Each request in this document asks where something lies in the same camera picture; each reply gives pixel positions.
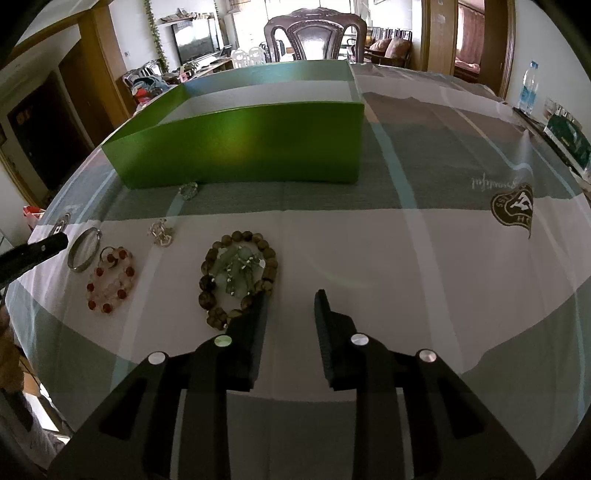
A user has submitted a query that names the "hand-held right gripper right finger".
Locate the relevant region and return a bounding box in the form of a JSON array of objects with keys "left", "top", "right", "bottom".
[{"left": 315, "top": 290, "right": 539, "bottom": 480}]

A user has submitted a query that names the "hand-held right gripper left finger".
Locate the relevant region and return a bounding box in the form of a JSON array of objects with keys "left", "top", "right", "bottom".
[{"left": 48, "top": 292, "right": 267, "bottom": 480}]

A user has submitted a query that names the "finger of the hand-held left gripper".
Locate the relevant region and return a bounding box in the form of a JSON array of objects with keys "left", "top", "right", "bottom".
[{"left": 0, "top": 233, "right": 68, "bottom": 287}]

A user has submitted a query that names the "silver metal bangle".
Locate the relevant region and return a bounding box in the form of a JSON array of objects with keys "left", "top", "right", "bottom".
[{"left": 67, "top": 227, "right": 103, "bottom": 273}]

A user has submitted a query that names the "black strap wristwatch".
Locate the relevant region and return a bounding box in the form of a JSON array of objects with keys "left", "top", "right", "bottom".
[{"left": 48, "top": 213, "right": 73, "bottom": 236}]

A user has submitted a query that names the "brown wooden bead bracelet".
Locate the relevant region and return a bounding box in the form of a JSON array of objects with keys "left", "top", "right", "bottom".
[{"left": 198, "top": 231, "right": 278, "bottom": 330}]

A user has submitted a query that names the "pale green crystal bracelet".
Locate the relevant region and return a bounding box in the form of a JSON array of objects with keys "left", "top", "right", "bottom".
[{"left": 213, "top": 247, "right": 267, "bottom": 296}]

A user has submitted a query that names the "red and white bead bracelet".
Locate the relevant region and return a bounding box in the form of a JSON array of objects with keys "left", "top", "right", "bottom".
[{"left": 87, "top": 247, "right": 136, "bottom": 315}]

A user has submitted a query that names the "green cardboard box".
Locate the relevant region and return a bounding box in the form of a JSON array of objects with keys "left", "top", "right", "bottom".
[{"left": 100, "top": 59, "right": 365, "bottom": 189}]

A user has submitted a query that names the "small silver charm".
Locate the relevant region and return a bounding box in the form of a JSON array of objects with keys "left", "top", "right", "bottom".
[{"left": 148, "top": 219, "right": 174, "bottom": 247}]

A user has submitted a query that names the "pile of household clutter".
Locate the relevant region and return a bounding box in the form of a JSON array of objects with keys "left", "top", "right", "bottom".
[{"left": 122, "top": 67, "right": 185, "bottom": 108}]

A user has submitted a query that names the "green vine garland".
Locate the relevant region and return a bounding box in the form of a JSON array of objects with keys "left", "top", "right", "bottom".
[{"left": 143, "top": 0, "right": 170, "bottom": 75}]

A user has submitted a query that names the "flat screen television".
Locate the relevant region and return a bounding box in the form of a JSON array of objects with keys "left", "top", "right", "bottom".
[{"left": 172, "top": 17, "right": 222, "bottom": 65}]

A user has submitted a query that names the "brown cushioned sofa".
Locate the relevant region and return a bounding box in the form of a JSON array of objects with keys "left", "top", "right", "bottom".
[{"left": 365, "top": 37, "right": 414, "bottom": 68}]

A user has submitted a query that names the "dark carved wooden chair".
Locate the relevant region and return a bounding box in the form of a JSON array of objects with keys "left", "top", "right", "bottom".
[{"left": 264, "top": 8, "right": 368, "bottom": 64}]

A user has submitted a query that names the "dark green package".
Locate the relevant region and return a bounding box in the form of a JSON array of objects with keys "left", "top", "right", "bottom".
[{"left": 542, "top": 98, "right": 591, "bottom": 178}]

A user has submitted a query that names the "clear plastic water bottle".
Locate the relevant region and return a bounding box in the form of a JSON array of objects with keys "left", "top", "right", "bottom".
[{"left": 517, "top": 60, "right": 541, "bottom": 114}]

